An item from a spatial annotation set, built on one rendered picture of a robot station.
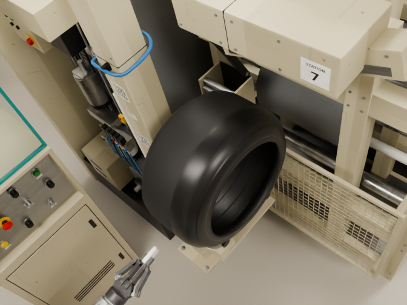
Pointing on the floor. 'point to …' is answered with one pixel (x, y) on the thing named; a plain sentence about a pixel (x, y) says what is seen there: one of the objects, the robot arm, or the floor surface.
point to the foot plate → (207, 264)
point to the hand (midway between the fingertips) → (151, 255)
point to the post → (128, 81)
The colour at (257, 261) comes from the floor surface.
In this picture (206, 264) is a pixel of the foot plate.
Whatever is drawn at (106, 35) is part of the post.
